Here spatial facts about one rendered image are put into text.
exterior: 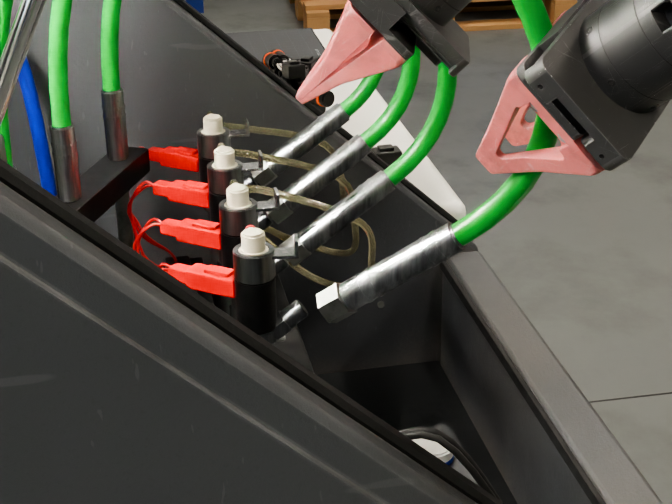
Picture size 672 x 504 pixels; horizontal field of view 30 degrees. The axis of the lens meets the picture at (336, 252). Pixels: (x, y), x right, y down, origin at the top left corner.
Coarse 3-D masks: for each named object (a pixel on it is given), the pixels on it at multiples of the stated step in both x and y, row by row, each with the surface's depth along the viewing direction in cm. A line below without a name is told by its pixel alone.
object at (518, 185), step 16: (512, 0) 65; (528, 0) 64; (528, 16) 64; (544, 16) 64; (528, 32) 65; (544, 32) 65; (544, 128) 67; (528, 144) 68; (544, 144) 67; (512, 176) 69; (528, 176) 68; (496, 192) 69; (512, 192) 69; (528, 192) 69; (480, 208) 70; (496, 208) 69; (512, 208) 69; (464, 224) 70; (480, 224) 70; (464, 240) 70
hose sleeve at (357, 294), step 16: (448, 224) 71; (416, 240) 72; (432, 240) 71; (448, 240) 70; (400, 256) 72; (416, 256) 71; (432, 256) 71; (448, 256) 71; (368, 272) 73; (384, 272) 72; (400, 272) 72; (416, 272) 72; (352, 288) 73; (368, 288) 73; (384, 288) 73; (352, 304) 73
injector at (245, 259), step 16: (240, 256) 82; (256, 256) 82; (240, 272) 83; (256, 272) 82; (272, 272) 83; (240, 288) 83; (256, 288) 83; (272, 288) 84; (240, 304) 84; (256, 304) 83; (272, 304) 84; (240, 320) 84; (256, 320) 84; (272, 320) 85; (288, 320) 85; (272, 336) 85
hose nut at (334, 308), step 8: (328, 288) 74; (336, 288) 74; (320, 296) 74; (328, 296) 74; (336, 296) 73; (320, 304) 74; (328, 304) 74; (336, 304) 74; (344, 304) 74; (320, 312) 74; (328, 312) 74; (336, 312) 74; (344, 312) 74; (352, 312) 74; (328, 320) 74; (336, 320) 74
